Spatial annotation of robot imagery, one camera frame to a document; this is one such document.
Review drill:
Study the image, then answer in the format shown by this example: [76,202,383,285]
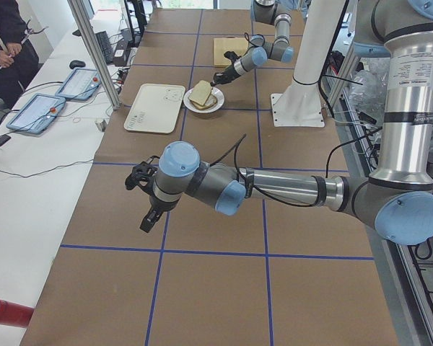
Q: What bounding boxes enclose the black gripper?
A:
[210,70,235,86]
[139,195,177,233]

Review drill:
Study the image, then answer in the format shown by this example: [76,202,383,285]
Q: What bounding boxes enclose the white bread slice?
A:
[188,80,212,105]

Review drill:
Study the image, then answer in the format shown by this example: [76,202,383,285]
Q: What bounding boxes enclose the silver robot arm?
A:
[210,0,294,87]
[126,1,433,245]

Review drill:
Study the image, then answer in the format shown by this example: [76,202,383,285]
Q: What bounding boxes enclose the white round plate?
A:
[183,87,225,114]

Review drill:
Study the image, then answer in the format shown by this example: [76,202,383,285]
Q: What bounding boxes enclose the wooden cutting board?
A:
[213,37,248,68]

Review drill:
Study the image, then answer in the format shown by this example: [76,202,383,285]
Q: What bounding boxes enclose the cream plastic tray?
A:
[123,84,185,134]

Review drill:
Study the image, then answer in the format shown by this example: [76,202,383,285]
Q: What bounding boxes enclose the black keyboard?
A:
[95,31,114,65]

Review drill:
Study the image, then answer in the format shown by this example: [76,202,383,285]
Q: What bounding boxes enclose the blue teach pendant far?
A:
[55,68,100,101]

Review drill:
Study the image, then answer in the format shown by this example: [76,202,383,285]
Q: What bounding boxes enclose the blue teach pendant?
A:
[6,93,66,135]
[55,68,100,101]

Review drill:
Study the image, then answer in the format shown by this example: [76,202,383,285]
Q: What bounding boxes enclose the black computer mouse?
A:
[69,60,86,69]

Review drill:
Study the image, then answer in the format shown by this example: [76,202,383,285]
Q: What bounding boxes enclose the blue teach pendant near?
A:
[6,93,66,135]

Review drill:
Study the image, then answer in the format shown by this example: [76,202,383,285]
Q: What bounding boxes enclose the small black phone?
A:
[0,135,11,146]

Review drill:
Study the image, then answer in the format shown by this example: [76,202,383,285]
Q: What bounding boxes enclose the red cylinder bottle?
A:
[0,299,34,328]

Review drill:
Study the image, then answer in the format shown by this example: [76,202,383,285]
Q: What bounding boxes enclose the standing person dark clothes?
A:
[0,0,39,109]

